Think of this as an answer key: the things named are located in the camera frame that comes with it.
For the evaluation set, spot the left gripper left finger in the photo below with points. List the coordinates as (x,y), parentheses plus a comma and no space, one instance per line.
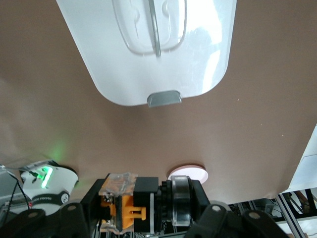
(62,220)

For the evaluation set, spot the pink round plate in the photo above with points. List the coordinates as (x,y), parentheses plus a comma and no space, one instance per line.
(195,173)

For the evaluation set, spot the aluminium profile frame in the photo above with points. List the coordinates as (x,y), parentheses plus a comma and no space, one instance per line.
(283,205)

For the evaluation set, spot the white plastic container lid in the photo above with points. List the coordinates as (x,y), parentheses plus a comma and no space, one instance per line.
(173,69)

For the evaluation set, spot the grey box latch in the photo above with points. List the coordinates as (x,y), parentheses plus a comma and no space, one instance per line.
(164,99)

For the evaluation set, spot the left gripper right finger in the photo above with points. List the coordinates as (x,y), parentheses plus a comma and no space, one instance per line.
(223,220)

